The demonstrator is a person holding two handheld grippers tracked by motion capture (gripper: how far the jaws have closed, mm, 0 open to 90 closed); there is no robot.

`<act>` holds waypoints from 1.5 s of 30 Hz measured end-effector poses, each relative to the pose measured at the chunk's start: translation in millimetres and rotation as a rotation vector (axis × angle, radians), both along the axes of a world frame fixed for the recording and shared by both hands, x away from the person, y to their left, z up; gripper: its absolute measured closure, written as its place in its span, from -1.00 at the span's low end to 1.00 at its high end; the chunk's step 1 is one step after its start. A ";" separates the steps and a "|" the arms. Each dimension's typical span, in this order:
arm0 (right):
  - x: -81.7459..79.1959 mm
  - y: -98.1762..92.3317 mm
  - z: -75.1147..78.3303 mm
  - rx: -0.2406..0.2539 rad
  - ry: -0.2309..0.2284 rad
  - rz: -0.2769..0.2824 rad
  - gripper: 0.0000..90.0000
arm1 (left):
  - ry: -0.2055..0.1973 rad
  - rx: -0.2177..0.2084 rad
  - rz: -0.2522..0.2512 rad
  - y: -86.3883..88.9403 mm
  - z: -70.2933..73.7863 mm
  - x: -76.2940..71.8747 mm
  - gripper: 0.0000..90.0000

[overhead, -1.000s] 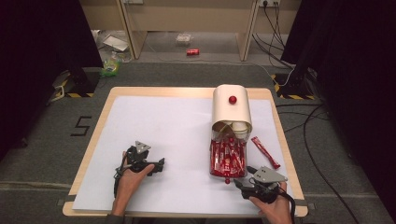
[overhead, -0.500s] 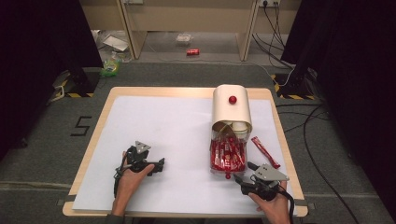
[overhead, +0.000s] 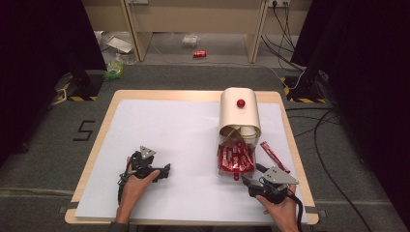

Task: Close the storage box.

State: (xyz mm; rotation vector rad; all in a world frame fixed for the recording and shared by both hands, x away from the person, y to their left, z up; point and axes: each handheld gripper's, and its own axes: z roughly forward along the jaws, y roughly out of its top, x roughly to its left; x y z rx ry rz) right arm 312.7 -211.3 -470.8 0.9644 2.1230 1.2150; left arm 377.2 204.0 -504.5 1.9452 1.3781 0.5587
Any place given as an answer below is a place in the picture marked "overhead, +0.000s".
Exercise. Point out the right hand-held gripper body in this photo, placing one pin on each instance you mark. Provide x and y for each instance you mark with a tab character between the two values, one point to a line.
277	180

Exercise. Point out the white paper cup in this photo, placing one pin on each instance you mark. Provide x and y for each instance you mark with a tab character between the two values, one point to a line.
248	132

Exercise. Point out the green plastic bag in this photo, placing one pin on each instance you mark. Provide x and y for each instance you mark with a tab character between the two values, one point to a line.
114	69

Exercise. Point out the red stick sachet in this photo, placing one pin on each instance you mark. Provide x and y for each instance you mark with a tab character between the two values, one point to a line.
274	156

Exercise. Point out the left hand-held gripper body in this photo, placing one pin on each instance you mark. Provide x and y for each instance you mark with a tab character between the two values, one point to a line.
143	166

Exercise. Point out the red packet on floor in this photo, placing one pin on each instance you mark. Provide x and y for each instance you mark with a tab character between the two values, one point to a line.
199	53

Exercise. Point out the beige desk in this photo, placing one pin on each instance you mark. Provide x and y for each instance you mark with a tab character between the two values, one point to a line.
199	17

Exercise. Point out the clear plastic bag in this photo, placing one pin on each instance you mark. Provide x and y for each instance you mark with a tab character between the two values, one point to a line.
119	43

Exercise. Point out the person's right hand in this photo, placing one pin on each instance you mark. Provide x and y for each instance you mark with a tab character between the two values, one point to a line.
283	211

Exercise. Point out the white table mat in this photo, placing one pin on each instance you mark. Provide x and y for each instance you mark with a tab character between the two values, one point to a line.
180	135

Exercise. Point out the cream storage box with knob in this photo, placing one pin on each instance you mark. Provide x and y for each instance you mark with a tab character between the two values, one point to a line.
238	114

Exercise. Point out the pile of red packets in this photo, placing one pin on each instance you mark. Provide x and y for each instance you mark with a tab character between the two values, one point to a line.
235	158

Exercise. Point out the black curtain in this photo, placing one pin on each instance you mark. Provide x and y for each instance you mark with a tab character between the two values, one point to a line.
38	64
367	80

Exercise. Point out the white plastic packet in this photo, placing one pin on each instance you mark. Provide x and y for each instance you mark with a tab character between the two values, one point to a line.
190	40

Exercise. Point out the wooden table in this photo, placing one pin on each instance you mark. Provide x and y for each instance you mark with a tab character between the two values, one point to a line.
161	94

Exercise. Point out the person's left hand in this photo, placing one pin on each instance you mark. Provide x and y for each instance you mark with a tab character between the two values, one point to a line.
133	190

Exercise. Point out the white wall socket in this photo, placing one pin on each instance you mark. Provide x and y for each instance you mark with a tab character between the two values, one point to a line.
278	2

